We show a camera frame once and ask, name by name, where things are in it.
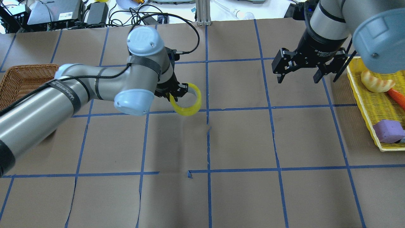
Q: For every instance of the orange toy carrot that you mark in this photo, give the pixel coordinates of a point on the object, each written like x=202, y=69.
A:
x=397, y=97

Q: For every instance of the brown wicker basket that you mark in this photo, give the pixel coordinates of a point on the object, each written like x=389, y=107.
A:
x=20, y=80

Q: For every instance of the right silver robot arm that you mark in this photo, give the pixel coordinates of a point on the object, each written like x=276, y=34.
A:
x=337, y=30

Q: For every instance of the aluminium frame post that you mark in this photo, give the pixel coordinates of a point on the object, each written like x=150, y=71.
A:
x=203, y=12

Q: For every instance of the blue plate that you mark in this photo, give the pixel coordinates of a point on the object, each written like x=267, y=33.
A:
x=129, y=4

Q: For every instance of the black power adapter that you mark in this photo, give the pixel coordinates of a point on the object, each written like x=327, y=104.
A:
x=97, y=13

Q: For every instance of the purple sponge block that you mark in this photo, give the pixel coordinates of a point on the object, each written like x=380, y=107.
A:
x=389, y=131

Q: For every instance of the black red computer box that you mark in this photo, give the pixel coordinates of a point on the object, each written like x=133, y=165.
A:
x=57, y=12

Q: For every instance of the yellow plastic basket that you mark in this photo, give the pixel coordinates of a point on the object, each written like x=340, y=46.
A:
x=374, y=107

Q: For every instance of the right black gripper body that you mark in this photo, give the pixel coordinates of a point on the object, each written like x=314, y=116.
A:
x=317, y=46

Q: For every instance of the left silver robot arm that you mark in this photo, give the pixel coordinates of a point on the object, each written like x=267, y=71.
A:
x=149, y=73

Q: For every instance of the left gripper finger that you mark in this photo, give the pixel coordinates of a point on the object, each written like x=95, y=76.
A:
x=180, y=90
x=164, y=94

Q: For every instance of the white light bulb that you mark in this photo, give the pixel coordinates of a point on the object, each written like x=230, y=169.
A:
x=241, y=15

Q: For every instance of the yellow tape roll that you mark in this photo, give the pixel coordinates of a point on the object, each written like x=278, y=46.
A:
x=190, y=110

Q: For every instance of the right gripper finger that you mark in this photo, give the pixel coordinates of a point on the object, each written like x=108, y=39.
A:
x=333, y=67
x=284, y=63

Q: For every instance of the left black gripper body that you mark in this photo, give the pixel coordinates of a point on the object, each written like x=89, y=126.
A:
x=165, y=85

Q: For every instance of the yellow toy banana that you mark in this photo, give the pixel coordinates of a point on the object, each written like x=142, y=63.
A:
x=375, y=84

